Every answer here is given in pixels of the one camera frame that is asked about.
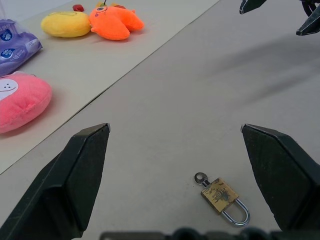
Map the orange plush toy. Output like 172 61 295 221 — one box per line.
88 2 145 42

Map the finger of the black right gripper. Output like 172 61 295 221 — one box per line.
295 4 320 37
238 0 267 15

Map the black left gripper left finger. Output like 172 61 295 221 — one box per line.
0 122 111 240

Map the pink plush toy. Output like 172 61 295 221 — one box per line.
0 71 53 134

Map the brass padlock with steel shackle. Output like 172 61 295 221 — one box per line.
200 177 251 228

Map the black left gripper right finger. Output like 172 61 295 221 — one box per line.
240 123 320 232

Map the yellow plush toy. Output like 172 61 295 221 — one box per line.
40 10 91 39

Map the purple tissue pack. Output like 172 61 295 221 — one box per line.
0 18 44 77

